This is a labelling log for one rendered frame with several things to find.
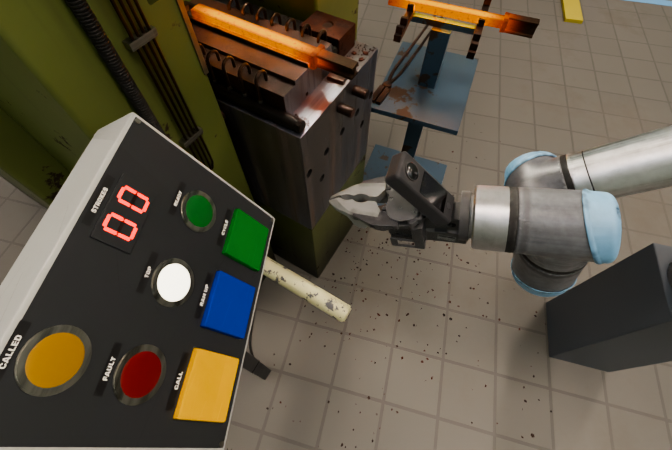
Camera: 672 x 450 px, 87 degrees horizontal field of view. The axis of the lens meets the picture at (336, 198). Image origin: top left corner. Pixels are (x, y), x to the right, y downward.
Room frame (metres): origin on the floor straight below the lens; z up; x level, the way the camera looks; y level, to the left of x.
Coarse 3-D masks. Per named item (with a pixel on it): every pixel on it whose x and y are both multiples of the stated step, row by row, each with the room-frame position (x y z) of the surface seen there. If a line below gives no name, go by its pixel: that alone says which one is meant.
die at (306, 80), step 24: (192, 0) 0.95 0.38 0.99; (192, 24) 0.84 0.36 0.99; (264, 24) 0.84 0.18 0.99; (216, 48) 0.74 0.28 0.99; (240, 48) 0.74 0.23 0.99; (264, 48) 0.73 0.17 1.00; (216, 72) 0.69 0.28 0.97; (288, 72) 0.66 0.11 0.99; (312, 72) 0.68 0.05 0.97; (264, 96) 0.62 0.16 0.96; (288, 96) 0.60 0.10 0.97
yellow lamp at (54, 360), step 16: (48, 336) 0.06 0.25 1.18; (64, 336) 0.06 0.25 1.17; (32, 352) 0.05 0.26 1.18; (48, 352) 0.05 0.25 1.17; (64, 352) 0.05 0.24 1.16; (80, 352) 0.05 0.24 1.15; (32, 368) 0.04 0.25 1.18; (48, 368) 0.04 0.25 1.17; (64, 368) 0.04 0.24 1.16; (48, 384) 0.03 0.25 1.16
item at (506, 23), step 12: (396, 0) 1.07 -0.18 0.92; (408, 0) 1.07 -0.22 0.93; (420, 0) 1.07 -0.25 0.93; (432, 12) 1.03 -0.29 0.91; (444, 12) 1.02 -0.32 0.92; (456, 12) 1.01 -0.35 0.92; (468, 12) 1.00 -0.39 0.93; (480, 12) 1.00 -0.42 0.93; (492, 24) 0.97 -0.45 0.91; (504, 24) 0.95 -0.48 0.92; (516, 24) 0.95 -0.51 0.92; (528, 24) 0.94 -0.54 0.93; (528, 36) 0.93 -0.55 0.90
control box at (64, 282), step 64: (128, 128) 0.29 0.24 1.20; (64, 192) 0.22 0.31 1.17; (128, 192) 0.22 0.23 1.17; (192, 192) 0.26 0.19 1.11; (64, 256) 0.13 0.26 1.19; (128, 256) 0.15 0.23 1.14; (192, 256) 0.18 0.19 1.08; (0, 320) 0.07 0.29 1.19; (64, 320) 0.08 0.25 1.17; (128, 320) 0.09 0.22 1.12; (192, 320) 0.11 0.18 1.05; (0, 384) 0.02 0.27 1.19; (64, 384) 0.03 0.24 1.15; (0, 448) -0.02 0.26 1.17; (64, 448) -0.02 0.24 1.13; (128, 448) -0.02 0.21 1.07; (192, 448) -0.03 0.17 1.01
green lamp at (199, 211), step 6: (192, 198) 0.25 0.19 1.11; (198, 198) 0.26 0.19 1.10; (204, 198) 0.26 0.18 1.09; (186, 204) 0.24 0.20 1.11; (192, 204) 0.24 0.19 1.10; (198, 204) 0.25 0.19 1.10; (204, 204) 0.25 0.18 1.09; (210, 204) 0.26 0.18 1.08; (186, 210) 0.23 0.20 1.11; (192, 210) 0.23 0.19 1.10; (198, 210) 0.24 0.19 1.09; (204, 210) 0.24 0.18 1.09; (210, 210) 0.25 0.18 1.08; (192, 216) 0.23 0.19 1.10; (198, 216) 0.23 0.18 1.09; (204, 216) 0.24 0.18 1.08; (210, 216) 0.24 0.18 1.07; (192, 222) 0.22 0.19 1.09; (198, 222) 0.22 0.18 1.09; (204, 222) 0.23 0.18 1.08
